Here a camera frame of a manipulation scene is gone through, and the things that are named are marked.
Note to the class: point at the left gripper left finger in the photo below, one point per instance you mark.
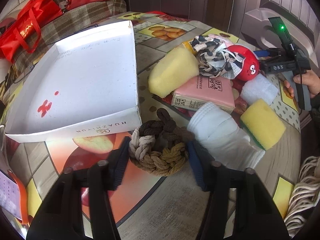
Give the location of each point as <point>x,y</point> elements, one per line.
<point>117,163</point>

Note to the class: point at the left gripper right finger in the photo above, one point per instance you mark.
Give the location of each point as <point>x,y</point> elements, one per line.
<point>200,162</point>

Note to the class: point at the red plush apple toy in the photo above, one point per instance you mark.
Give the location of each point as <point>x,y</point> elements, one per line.
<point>249,64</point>

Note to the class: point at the white foam wrap piece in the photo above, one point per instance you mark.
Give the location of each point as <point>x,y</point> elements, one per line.
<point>259,88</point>

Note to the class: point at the brown braided rope ball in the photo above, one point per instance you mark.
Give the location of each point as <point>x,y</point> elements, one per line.
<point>159,147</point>

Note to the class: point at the yellow green scrub sponge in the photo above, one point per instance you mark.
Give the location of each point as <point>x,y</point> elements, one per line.
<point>263,123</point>

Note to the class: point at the pink tissue pack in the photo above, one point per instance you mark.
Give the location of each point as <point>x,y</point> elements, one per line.
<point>199,90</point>

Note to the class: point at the leopard print fabric scrunchie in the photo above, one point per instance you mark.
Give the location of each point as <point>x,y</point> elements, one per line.
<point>215,58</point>

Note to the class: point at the large yellow sponge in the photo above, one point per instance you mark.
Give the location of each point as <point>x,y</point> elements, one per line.
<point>172,71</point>

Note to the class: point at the person's right hand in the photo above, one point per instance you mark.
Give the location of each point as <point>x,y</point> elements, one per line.
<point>311,80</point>

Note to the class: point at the white cardboard box lid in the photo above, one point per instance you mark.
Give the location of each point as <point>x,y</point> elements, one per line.
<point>85,85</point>

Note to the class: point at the smartphone with chat screen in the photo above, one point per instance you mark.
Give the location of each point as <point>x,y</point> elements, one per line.
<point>14,197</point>

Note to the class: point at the plaid blanket covered bench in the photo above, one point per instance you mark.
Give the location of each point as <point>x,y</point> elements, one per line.
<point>69,23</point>

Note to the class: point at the red gift bag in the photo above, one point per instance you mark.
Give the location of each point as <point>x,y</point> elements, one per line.
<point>26,30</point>

